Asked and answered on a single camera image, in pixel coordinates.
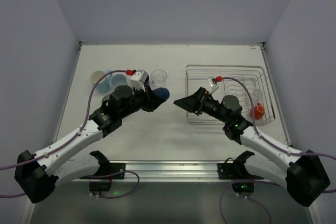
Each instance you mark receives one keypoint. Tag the metal wire dish rack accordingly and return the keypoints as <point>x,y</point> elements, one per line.
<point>243,81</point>

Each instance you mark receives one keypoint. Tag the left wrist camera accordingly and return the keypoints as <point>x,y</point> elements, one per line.
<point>139,80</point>

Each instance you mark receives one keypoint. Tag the orange cup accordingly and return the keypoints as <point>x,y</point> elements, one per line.
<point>257,111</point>

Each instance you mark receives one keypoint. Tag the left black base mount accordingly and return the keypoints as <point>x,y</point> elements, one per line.
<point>115,170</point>

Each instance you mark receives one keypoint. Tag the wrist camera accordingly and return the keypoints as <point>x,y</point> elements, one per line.
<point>213,84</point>
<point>139,80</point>

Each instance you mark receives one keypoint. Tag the small dark blue cup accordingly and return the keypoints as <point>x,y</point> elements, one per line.
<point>162,93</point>

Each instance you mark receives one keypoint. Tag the clear faceted glass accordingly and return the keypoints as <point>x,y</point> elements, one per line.
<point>158,78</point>

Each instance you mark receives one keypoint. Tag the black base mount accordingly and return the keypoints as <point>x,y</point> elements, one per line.
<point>234,169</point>
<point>115,170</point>

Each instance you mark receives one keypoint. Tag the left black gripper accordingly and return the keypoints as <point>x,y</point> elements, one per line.
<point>147,98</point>

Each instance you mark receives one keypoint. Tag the pale grey-blue mug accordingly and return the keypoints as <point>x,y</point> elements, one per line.
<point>118,79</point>

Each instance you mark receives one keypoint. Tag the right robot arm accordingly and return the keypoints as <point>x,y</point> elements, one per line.
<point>301,173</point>

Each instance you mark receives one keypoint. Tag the aluminium front rail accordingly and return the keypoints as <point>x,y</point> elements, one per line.
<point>170,170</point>

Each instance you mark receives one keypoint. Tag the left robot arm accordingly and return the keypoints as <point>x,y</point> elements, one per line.
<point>102,122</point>

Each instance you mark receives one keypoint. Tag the light blue mug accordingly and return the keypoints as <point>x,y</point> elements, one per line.
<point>103,83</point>

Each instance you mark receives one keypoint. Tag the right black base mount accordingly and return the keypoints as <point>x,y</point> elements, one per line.
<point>234,169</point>

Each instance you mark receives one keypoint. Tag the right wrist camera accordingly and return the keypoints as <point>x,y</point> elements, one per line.
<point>213,84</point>

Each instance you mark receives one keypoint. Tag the cream cup brown band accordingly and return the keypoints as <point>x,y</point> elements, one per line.
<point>105,99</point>

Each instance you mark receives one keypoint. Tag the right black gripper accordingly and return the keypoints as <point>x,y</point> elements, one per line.
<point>201,102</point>

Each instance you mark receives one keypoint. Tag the small clear glass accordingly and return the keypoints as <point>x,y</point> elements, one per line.
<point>257,96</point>

